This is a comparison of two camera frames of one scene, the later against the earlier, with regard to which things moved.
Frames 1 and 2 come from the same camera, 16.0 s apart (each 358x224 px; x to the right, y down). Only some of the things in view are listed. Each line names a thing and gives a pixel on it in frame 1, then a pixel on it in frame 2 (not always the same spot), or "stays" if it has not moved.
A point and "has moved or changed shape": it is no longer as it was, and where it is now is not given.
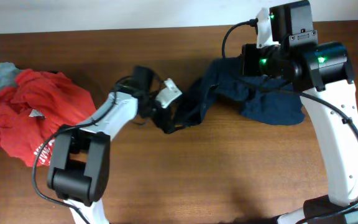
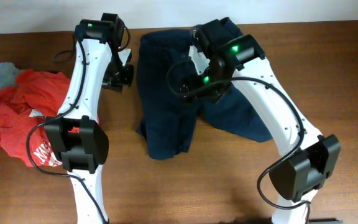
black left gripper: x=160 y=121 → x=125 y=80
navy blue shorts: x=262 y=99 has moved or changed shape
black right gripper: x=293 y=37 → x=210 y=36
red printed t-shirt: x=23 y=120 stays
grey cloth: x=5 y=77 stays
